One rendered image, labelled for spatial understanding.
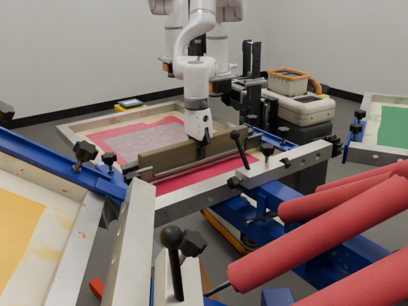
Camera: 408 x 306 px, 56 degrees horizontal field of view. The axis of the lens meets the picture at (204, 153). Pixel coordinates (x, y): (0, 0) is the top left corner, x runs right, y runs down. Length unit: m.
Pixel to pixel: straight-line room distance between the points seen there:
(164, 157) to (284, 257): 0.64
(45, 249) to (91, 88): 4.41
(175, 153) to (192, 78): 0.23
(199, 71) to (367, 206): 0.68
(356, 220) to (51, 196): 0.53
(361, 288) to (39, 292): 0.42
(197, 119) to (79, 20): 3.81
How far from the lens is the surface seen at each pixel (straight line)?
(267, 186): 0.98
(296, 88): 2.21
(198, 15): 1.24
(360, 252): 0.84
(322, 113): 2.16
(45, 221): 0.71
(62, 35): 4.81
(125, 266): 0.56
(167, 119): 1.71
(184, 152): 1.18
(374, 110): 1.94
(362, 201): 0.60
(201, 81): 1.12
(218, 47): 1.66
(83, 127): 1.66
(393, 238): 2.76
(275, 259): 0.60
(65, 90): 4.91
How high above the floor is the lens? 1.52
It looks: 25 degrees down
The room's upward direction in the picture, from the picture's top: 1 degrees counter-clockwise
